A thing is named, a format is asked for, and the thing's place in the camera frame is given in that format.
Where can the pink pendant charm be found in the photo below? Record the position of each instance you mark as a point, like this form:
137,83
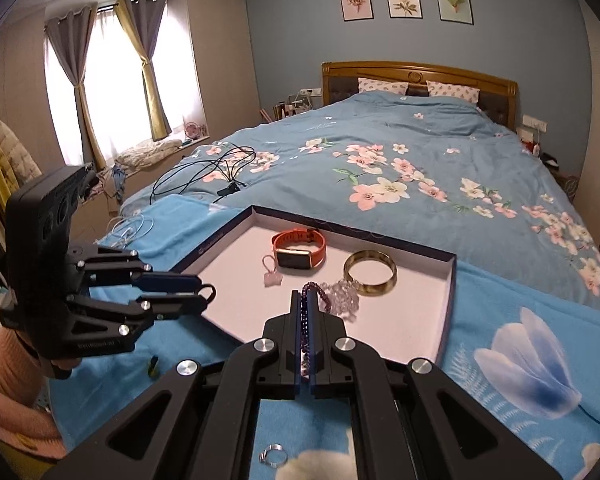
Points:
271,280

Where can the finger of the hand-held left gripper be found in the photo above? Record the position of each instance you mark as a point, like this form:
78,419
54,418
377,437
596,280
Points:
170,281
175,306

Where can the person's left forearm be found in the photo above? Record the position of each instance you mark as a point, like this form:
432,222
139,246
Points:
15,400

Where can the yellow grey curtain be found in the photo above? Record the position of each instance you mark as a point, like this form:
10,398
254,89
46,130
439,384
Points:
147,60

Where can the dark blue box tray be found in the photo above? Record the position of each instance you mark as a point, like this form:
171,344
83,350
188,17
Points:
405,310

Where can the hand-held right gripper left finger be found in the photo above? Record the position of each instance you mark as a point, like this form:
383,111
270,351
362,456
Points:
287,355

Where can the wooden headboard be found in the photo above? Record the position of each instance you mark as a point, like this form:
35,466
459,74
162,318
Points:
380,69

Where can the white wall socket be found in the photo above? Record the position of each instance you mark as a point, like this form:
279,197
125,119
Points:
312,92
535,123

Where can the framed pink flower picture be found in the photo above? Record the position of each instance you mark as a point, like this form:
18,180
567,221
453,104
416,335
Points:
356,3

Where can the person's left hand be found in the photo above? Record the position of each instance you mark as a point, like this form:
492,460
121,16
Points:
62,367

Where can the framed white flower picture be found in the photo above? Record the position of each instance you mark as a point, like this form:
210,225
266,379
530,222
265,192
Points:
403,0

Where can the beige wardrobe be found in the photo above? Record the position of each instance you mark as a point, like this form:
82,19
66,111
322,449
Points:
215,60

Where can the framed green leaf picture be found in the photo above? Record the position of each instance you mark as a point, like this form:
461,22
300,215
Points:
454,4

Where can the cluster of cosmetic bottles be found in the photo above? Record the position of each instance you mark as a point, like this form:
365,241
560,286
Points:
290,107

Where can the beige quilted jacket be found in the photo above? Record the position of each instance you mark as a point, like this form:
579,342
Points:
15,155

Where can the white patterned pillow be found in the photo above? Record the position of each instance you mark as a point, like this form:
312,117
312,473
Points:
452,91
382,86

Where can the crumpled light bedding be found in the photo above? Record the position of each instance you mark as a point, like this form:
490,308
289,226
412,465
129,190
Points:
147,152

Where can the orange smartwatch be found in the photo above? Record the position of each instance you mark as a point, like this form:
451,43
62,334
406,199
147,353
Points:
292,258

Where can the small pink fan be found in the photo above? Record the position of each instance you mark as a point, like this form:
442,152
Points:
192,130

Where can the gold bangle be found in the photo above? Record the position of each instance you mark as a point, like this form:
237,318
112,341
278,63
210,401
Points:
375,287

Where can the bright blue flower blanket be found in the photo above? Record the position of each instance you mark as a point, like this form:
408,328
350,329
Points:
505,320

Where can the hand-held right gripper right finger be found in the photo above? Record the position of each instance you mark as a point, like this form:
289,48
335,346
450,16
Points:
325,355

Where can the grey-blue floral duvet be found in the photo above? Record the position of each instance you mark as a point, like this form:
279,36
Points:
430,130

